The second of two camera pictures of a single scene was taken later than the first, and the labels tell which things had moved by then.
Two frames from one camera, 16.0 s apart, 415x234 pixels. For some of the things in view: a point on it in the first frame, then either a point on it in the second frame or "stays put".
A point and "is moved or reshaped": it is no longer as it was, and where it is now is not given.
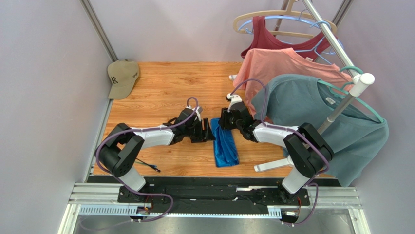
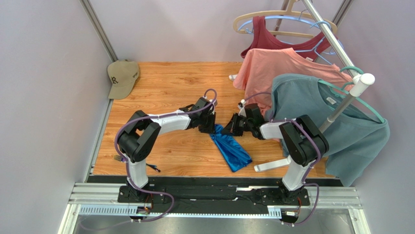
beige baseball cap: (123, 74) stays put
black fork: (156, 169) stays put
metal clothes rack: (361, 80) stays put
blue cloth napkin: (226, 152) is moved or reshaped
